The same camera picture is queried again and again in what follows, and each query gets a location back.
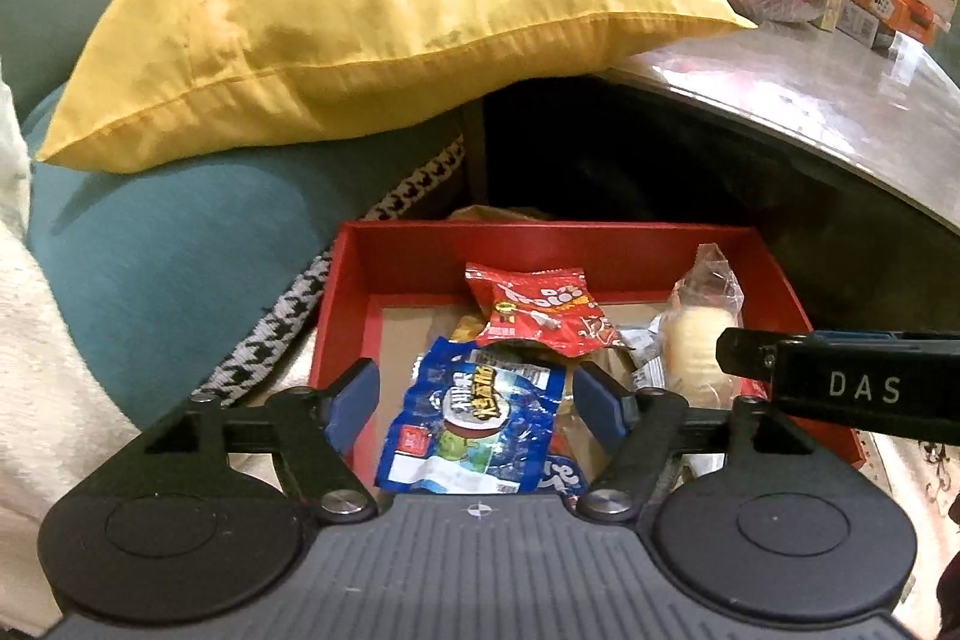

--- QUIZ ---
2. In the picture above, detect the grey glossy coffee table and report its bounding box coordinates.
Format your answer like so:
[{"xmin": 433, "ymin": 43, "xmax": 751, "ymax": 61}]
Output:
[{"xmin": 465, "ymin": 21, "xmax": 960, "ymax": 341}]

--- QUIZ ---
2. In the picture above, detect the red cardboard box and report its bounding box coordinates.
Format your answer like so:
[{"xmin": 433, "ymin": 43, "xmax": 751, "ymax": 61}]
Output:
[{"xmin": 307, "ymin": 220, "xmax": 863, "ymax": 506}]

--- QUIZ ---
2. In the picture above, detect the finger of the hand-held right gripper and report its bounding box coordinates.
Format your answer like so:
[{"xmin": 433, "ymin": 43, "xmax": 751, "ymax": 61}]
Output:
[
  {"xmin": 806, "ymin": 329, "xmax": 960, "ymax": 341},
  {"xmin": 716, "ymin": 326, "xmax": 960, "ymax": 446}
]

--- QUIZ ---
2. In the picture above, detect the yellow snack packet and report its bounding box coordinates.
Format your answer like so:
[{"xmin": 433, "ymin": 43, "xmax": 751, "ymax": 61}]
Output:
[{"xmin": 450, "ymin": 312, "xmax": 488, "ymax": 345}]

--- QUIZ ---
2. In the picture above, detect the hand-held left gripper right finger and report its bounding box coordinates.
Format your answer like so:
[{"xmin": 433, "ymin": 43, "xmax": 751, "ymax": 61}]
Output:
[{"xmin": 574, "ymin": 361, "xmax": 820, "ymax": 522}]

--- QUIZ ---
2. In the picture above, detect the grey white box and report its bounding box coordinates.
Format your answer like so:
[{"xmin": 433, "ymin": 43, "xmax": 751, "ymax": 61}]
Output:
[{"xmin": 835, "ymin": 0, "xmax": 899, "ymax": 50}]

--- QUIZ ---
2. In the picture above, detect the yellow pillow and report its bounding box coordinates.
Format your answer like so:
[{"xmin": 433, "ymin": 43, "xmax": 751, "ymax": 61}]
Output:
[{"xmin": 34, "ymin": 0, "xmax": 758, "ymax": 172}]

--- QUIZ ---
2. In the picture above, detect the red snack packet white print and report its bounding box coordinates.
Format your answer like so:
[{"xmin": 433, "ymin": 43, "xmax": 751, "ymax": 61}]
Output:
[{"xmin": 463, "ymin": 261, "xmax": 625, "ymax": 357}]

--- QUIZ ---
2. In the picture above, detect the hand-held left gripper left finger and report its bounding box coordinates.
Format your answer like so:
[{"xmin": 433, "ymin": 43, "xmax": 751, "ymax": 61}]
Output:
[{"xmin": 139, "ymin": 357, "xmax": 380, "ymax": 522}]

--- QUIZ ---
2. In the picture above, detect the red snack packet blue logo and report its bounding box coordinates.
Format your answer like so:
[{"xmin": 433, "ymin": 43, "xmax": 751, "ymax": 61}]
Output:
[{"xmin": 536, "ymin": 452, "xmax": 593, "ymax": 506}]

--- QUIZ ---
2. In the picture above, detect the teal cushion houndstooth trim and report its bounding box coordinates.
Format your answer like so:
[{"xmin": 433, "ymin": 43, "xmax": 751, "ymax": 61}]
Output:
[{"xmin": 22, "ymin": 85, "xmax": 470, "ymax": 408}]

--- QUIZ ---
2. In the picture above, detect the white fleece blanket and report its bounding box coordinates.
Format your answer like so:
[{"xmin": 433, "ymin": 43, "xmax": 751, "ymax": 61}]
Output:
[{"xmin": 0, "ymin": 77, "xmax": 151, "ymax": 637}]

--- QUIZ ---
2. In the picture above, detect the bread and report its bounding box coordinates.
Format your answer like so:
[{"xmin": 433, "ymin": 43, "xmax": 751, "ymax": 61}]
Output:
[{"xmin": 664, "ymin": 242, "xmax": 749, "ymax": 408}]

